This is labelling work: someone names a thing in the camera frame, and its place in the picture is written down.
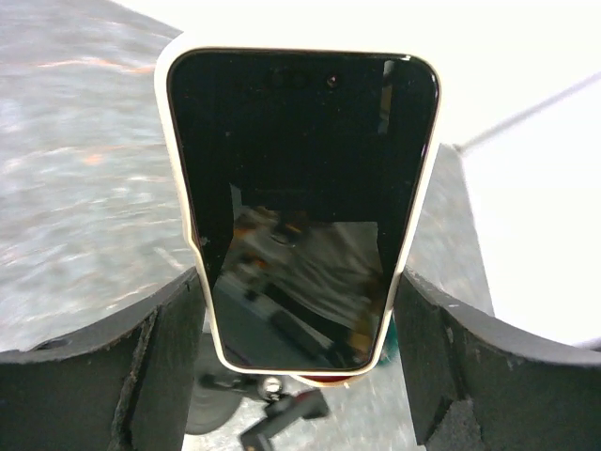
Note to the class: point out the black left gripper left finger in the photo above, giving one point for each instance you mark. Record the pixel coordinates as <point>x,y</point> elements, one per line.
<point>121,383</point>

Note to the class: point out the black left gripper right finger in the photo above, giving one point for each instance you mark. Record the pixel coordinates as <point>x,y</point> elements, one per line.
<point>477,383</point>

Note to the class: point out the red round tray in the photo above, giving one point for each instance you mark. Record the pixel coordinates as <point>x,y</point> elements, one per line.
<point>324,381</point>

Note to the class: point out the green mug white inside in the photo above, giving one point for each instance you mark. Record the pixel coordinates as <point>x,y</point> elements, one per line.
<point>390,347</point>

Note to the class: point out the smartphone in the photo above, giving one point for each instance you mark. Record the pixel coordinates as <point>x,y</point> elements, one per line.
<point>301,173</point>

